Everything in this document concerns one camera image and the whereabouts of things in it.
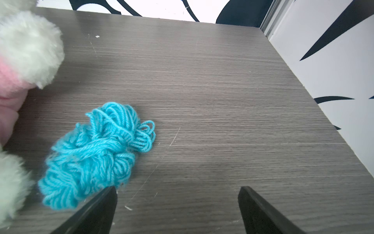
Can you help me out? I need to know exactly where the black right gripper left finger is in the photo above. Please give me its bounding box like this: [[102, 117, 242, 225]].
[[52, 186, 117, 234]]

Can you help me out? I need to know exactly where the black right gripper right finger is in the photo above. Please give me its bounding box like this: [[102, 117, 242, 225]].
[[238, 186, 305, 234]]

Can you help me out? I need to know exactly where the teal yarn bundle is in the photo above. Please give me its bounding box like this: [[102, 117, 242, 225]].
[[38, 102, 156, 210]]

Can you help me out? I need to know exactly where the white plush bunny pink shirt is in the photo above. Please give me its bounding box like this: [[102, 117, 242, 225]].
[[1, 1, 65, 228]]

